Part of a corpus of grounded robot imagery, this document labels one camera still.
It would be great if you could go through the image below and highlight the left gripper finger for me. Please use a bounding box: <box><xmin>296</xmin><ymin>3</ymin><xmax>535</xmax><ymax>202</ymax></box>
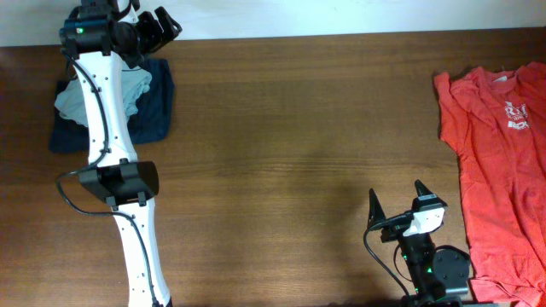
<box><xmin>154</xmin><ymin>6</ymin><xmax>183</xmax><ymax>42</ymax></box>
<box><xmin>136</xmin><ymin>11</ymin><xmax>164</xmax><ymax>54</ymax></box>

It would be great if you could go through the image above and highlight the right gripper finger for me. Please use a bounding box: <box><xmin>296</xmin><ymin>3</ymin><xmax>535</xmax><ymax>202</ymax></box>
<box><xmin>368</xmin><ymin>188</ymin><xmax>386</xmax><ymax>229</ymax></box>
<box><xmin>415</xmin><ymin>179</ymin><xmax>437</xmax><ymax>199</ymax></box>

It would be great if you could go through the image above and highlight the light blue t-shirt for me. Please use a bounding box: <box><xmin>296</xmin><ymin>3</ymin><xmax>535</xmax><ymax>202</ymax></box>
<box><xmin>55</xmin><ymin>67</ymin><xmax>153</xmax><ymax>127</ymax></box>

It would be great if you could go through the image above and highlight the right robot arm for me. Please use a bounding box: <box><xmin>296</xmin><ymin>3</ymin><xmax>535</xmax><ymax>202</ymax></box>
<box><xmin>363</xmin><ymin>180</ymin><xmax>470</xmax><ymax>307</ymax></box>

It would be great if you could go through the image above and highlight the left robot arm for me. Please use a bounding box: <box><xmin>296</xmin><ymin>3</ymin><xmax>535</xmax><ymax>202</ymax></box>
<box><xmin>55</xmin><ymin>0</ymin><xmax>182</xmax><ymax>306</ymax></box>

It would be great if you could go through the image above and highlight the folded dark navy garment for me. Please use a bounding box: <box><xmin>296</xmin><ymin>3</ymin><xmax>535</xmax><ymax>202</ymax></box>
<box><xmin>49</xmin><ymin>59</ymin><xmax>175</xmax><ymax>154</ymax></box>

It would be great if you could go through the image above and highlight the red t-shirt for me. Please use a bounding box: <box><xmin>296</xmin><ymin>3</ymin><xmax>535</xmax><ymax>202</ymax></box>
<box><xmin>433</xmin><ymin>62</ymin><xmax>545</xmax><ymax>306</ymax></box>

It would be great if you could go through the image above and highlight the right black camera cable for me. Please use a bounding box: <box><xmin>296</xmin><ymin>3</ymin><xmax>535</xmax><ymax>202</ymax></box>
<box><xmin>362</xmin><ymin>212</ymin><xmax>417</xmax><ymax>306</ymax></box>

